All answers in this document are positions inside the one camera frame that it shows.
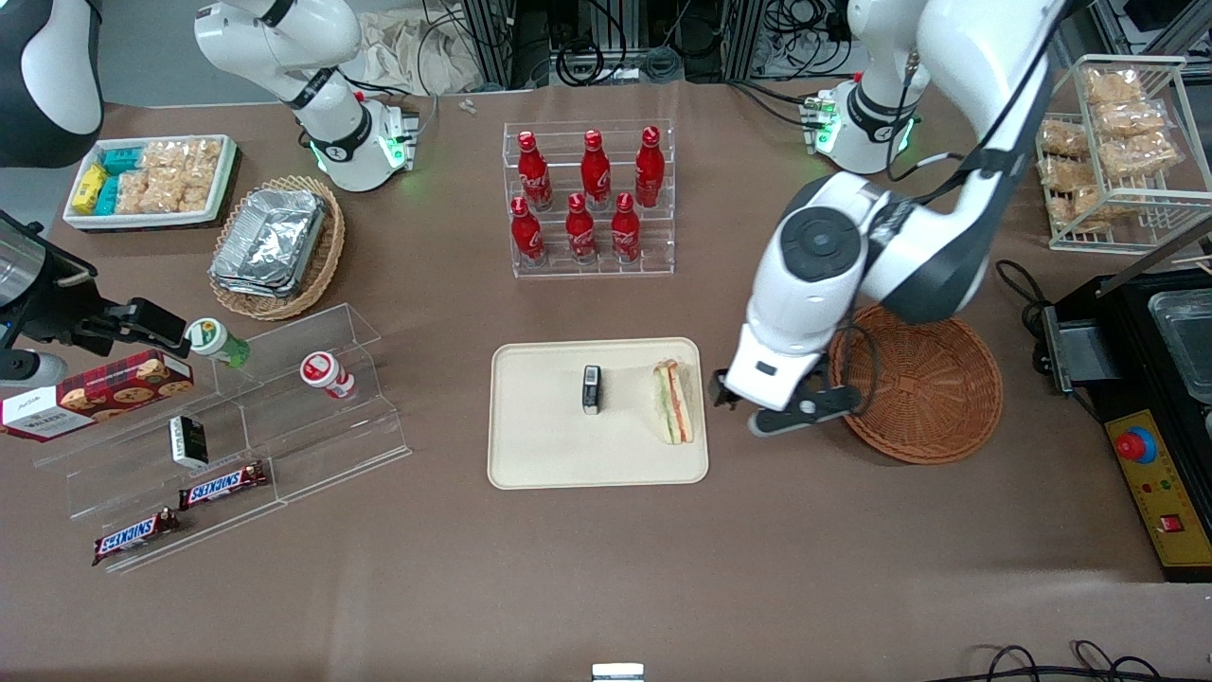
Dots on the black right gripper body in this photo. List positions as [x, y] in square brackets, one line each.
[59, 311]

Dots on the triangular sandwich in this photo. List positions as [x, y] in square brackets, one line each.
[673, 403]

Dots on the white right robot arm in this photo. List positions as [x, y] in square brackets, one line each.
[331, 114]

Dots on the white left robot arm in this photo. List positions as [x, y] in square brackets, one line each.
[985, 57]

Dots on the white rectangular snack tray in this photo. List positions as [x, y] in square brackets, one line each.
[151, 222]

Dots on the round brown wicker basket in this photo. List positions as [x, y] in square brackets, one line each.
[928, 398]

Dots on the beige plastic tray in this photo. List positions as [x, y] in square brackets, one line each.
[549, 426]

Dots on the oval light wicker basket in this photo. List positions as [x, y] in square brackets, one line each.
[327, 251]

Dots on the small bottle green label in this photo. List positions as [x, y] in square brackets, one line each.
[213, 341]

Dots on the red tartan cookie box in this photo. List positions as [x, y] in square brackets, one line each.
[104, 393]

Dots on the small black white box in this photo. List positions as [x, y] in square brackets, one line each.
[188, 440]

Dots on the yellow snack pack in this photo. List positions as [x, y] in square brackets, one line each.
[89, 188]

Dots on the teal snack pack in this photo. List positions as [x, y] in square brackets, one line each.
[108, 195]
[121, 160]

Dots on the small black box silver label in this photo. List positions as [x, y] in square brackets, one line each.
[591, 390]

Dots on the clear bag rice crackers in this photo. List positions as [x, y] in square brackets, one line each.
[147, 192]
[185, 156]
[199, 191]

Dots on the stacked aluminium foil trays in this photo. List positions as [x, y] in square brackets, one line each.
[270, 242]

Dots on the clear acrylic bottle rack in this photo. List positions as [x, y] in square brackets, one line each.
[653, 256]

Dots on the Snickers chocolate bar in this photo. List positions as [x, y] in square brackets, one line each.
[222, 486]
[135, 536]

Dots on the small bottle red label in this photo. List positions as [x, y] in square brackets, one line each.
[324, 372]

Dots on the red cola bottle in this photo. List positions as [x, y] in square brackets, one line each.
[595, 175]
[650, 172]
[580, 235]
[535, 175]
[527, 237]
[625, 234]

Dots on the clear acrylic step shelf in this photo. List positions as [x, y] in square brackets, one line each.
[322, 445]

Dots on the small grey white block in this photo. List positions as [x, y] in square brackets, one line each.
[617, 673]

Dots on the black machine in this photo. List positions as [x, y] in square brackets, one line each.
[1117, 341]

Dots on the clear bag fried snack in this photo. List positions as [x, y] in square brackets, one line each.
[1150, 156]
[1065, 175]
[1084, 213]
[1115, 87]
[1064, 139]
[1131, 118]

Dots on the crumpled beige cloth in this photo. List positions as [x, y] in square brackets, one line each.
[407, 52]

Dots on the red emergency stop button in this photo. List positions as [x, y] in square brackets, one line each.
[1136, 446]

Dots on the yellow black control box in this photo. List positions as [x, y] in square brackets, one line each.
[1150, 511]

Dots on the clear plastic container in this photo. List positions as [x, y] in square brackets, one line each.
[1184, 341]

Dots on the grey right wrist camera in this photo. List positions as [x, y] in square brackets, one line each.
[33, 367]

